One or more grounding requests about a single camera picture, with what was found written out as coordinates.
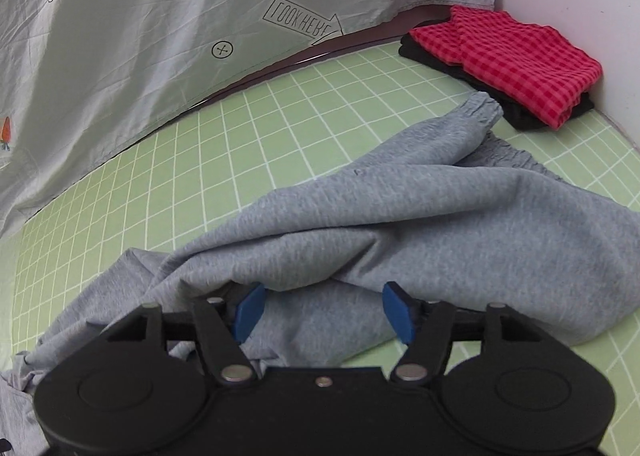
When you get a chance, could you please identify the grey sweatpants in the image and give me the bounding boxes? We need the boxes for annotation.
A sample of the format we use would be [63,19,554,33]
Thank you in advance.
[0,91,640,456]

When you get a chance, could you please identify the black folded garment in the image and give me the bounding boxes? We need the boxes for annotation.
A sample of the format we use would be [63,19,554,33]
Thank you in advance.
[398,31,596,132]

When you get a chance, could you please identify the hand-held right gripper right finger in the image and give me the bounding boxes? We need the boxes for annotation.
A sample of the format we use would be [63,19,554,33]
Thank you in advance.
[382,281,544,385]

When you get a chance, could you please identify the green grid bed sheet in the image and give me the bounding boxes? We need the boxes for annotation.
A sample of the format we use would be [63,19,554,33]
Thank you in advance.
[0,43,640,437]

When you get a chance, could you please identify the grey printed hanging sheet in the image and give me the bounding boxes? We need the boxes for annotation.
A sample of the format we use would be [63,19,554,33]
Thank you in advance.
[0,0,497,238]

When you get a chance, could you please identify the red checked folded garment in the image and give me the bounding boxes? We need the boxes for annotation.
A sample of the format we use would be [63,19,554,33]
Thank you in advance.
[409,5,604,131]

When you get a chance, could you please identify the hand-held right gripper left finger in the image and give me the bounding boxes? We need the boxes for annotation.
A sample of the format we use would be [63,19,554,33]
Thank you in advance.
[102,283,266,387]

